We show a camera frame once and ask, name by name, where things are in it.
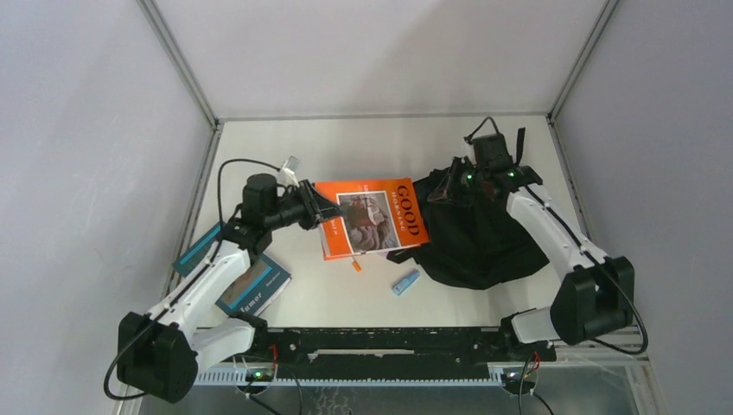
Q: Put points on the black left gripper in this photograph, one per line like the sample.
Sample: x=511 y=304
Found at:
x=316 y=207

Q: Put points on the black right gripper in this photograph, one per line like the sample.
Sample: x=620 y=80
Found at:
x=447 y=190

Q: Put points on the orange Good Morning book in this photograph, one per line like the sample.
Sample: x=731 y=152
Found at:
x=375 y=216

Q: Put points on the black student backpack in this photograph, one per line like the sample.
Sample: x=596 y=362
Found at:
x=473 y=245

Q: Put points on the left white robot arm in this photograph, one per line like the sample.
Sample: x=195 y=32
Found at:
x=161 y=351

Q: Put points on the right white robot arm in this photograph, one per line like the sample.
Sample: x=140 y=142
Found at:
x=595 y=292

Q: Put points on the orange capped white marker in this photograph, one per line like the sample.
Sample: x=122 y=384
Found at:
x=355 y=264

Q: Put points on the teal humor book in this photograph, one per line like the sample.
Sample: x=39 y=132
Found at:
x=252 y=292

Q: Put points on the black front mounting rail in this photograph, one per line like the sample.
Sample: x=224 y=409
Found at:
x=424 y=352

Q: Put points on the white slotted cable duct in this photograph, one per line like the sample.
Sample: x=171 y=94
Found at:
x=260 y=376

